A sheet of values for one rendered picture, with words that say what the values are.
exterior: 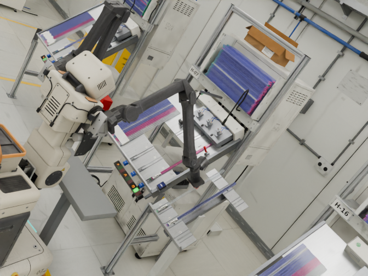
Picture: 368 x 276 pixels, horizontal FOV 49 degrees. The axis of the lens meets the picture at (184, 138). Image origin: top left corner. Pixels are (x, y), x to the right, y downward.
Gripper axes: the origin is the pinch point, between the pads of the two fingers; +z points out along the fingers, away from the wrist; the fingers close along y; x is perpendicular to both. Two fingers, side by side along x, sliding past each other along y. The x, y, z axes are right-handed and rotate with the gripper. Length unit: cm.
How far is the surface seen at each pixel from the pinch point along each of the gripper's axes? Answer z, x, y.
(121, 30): 0, -38, 170
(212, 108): -1, -46, 46
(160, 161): 7.7, 5.4, 34.9
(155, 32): 10, -66, 161
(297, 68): -36, -90, 14
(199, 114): -1, -35, 47
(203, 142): 7.3, -26.8, 30.8
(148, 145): 8, 5, 52
